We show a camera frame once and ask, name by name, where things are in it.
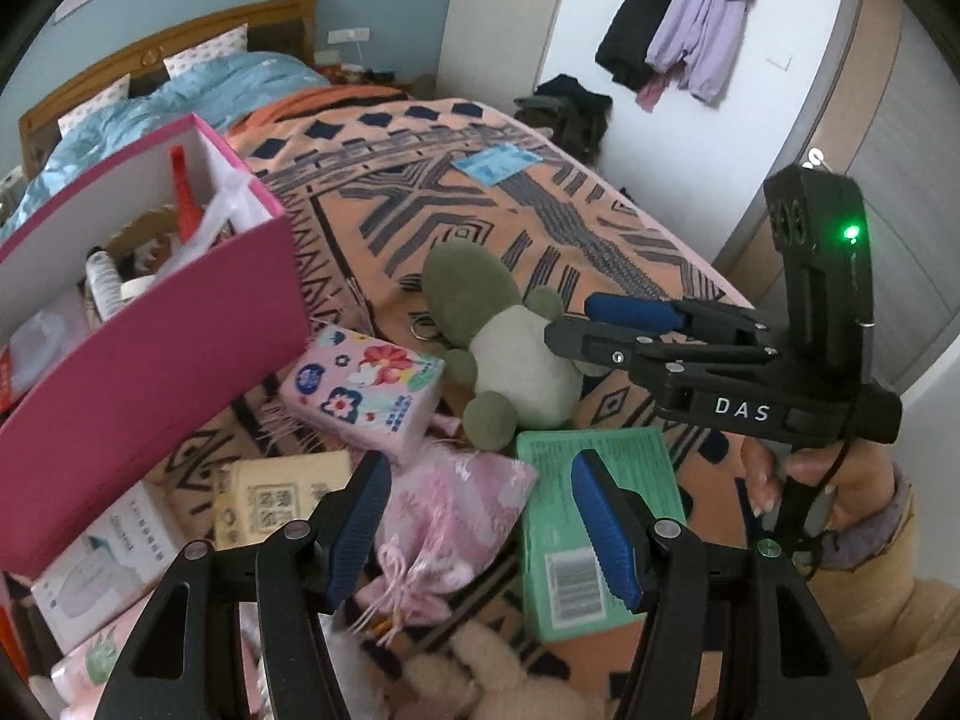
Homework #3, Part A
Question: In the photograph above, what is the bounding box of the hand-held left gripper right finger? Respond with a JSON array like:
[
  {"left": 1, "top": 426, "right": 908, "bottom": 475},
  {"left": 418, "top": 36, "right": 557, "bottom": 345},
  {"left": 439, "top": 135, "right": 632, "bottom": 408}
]
[{"left": 570, "top": 448, "right": 860, "bottom": 720}]

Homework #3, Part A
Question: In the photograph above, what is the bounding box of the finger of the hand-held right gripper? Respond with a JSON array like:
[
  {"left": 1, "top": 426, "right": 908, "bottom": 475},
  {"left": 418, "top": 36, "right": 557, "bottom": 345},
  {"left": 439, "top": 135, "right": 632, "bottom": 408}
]
[
  {"left": 583, "top": 291, "right": 782, "bottom": 351},
  {"left": 543, "top": 317, "right": 782, "bottom": 392}
]

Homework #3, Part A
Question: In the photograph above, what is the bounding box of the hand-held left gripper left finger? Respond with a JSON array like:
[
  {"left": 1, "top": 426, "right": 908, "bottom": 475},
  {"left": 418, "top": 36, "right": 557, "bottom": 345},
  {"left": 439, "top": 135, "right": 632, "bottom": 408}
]
[{"left": 90, "top": 452, "right": 393, "bottom": 720}]

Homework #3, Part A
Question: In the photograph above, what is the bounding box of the green plush toy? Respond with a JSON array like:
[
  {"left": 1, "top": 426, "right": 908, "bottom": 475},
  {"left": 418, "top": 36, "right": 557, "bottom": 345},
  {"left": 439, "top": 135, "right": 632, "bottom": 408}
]
[{"left": 405, "top": 240, "right": 587, "bottom": 455}]

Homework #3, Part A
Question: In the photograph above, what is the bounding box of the pale pink knitted plush toy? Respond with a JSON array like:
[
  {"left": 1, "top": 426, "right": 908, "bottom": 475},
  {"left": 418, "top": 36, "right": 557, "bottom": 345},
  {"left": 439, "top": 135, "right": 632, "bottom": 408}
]
[{"left": 405, "top": 619, "right": 610, "bottom": 720}]

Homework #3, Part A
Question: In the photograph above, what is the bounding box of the pink storage box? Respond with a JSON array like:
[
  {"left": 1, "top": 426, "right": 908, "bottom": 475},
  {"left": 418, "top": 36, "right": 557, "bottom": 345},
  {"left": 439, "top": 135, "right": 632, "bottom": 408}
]
[{"left": 0, "top": 112, "right": 314, "bottom": 575}]

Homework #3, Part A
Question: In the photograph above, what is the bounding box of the person's right forearm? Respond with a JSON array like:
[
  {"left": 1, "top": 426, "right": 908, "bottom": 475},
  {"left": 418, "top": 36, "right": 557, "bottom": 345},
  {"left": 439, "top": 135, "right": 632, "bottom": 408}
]
[{"left": 808, "top": 480, "right": 960, "bottom": 702}]

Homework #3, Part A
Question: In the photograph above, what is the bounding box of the person's right hand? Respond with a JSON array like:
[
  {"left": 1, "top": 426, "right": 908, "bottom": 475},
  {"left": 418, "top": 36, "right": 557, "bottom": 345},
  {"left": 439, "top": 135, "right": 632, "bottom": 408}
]
[{"left": 739, "top": 435, "right": 905, "bottom": 535}]

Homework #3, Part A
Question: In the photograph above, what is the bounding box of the green flat box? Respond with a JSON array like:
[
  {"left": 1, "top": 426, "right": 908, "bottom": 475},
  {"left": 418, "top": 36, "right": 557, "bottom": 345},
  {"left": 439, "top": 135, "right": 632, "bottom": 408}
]
[{"left": 516, "top": 427, "right": 688, "bottom": 643}]

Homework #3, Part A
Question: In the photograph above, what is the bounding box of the yellow tissue packet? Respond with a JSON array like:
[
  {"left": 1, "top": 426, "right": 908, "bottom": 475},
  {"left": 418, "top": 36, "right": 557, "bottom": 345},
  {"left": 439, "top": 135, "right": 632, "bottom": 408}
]
[{"left": 212, "top": 450, "right": 353, "bottom": 550}]

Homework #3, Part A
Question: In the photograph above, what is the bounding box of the floral tissue packet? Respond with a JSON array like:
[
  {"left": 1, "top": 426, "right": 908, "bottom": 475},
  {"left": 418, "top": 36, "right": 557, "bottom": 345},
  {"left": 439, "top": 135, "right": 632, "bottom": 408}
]
[{"left": 279, "top": 324, "right": 445, "bottom": 466}]

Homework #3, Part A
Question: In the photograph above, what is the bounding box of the orange patterned blanket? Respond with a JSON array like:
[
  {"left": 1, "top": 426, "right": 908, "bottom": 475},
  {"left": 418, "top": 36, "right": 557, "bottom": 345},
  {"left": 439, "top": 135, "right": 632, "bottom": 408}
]
[{"left": 150, "top": 86, "right": 758, "bottom": 720}]

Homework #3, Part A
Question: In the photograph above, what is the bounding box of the blue packet on bed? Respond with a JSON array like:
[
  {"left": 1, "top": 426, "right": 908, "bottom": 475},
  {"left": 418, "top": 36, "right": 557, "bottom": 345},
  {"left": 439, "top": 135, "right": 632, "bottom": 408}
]
[{"left": 450, "top": 142, "right": 542, "bottom": 185}]

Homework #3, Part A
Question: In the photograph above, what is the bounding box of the dark clothes pile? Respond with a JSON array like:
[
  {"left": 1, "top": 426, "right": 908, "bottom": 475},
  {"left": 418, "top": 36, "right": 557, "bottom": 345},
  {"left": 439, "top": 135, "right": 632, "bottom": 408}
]
[{"left": 514, "top": 73, "right": 616, "bottom": 166}]

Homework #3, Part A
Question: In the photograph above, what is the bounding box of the pink hanging cloth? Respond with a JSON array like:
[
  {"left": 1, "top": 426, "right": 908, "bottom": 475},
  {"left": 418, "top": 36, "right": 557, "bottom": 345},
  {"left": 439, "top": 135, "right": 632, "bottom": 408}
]
[{"left": 636, "top": 71, "right": 676, "bottom": 115}]

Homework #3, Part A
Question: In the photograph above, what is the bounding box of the white product box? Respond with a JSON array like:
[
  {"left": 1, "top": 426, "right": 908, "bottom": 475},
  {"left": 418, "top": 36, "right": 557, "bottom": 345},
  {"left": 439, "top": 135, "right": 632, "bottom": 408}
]
[{"left": 30, "top": 480, "right": 200, "bottom": 653}]

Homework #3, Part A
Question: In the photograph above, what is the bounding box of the white lotion bottle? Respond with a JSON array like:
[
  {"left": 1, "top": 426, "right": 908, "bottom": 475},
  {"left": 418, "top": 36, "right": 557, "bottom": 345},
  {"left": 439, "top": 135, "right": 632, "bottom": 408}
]
[{"left": 49, "top": 622, "right": 162, "bottom": 720}]

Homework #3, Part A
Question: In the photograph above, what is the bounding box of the black jacket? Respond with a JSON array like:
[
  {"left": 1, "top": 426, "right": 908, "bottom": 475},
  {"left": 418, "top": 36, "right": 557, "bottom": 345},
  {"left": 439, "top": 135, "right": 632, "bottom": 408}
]
[{"left": 595, "top": 0, "right": 687, "bottom": 91}]

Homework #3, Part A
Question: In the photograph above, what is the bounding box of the purple hoodie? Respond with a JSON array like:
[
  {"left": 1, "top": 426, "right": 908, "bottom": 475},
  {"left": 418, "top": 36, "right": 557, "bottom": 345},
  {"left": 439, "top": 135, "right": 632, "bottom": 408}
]
[{"left": 646, "top": 0, "right": 757, "bottom": 104}]

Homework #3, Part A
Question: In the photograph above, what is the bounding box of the bedside table clutter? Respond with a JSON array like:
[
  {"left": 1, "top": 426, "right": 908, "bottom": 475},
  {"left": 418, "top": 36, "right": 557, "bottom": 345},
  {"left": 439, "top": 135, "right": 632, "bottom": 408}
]
[{"left": 330, "top": 64, "right": 436, "bottom": 98}]

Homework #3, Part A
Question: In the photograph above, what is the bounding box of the clear plastic bag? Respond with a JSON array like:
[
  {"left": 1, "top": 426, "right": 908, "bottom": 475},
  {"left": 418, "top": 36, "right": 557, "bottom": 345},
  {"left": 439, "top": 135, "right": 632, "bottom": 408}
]
[{"left": 187, "top": 165, "right": 275, "bottom": 250}]

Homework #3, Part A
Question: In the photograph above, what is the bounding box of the red item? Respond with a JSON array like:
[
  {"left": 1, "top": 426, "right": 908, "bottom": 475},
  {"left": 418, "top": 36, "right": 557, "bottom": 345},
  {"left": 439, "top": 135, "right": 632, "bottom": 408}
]
[{"left": 169, "top": 146, "right": 205, "bottom": 241}]

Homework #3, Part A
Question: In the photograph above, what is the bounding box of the red white package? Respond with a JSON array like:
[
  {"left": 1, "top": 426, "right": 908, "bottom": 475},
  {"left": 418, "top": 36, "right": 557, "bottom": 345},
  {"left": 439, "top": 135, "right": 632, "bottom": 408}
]
[{"left": 0, "top": 345, "right": 23, "bottom": 410}]

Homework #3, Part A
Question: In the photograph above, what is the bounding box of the blue duvet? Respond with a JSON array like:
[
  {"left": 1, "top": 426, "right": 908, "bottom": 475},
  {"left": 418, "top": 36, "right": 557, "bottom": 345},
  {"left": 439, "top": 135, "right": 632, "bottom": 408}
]
[{"left": 0, "top": 51, "right": 331, "bottom": 226}]

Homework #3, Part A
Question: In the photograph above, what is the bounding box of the white dotted pillow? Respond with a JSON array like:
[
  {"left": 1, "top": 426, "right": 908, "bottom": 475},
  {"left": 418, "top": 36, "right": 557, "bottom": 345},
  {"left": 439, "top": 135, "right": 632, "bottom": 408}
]
[
  {"left": 163, "top": 24, "right": 248, "bottom": 80},
  {"left": 56, "top": 79, "right": 133, "bottom": 133}
]

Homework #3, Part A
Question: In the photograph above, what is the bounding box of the wooden headboard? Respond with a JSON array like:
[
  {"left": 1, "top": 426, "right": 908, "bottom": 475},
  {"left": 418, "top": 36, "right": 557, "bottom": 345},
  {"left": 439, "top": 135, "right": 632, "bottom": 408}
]
[{"left": 19, "top": 0, "right": 320, "bottom": 173}]

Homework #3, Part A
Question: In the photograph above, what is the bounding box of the pink drawstring pouch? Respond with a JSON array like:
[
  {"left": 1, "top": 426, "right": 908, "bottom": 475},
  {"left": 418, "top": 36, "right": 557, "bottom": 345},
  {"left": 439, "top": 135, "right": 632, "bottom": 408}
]
[{"left": 352, "top": 439, "right": 541, "bottom": 646}]

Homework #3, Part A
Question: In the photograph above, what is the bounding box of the black cable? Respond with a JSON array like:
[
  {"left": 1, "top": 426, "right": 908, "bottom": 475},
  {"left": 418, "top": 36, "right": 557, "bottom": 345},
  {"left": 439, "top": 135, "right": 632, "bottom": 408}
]
[{"left": 802, "top": 360, "right": 875, "bottom": 582}]

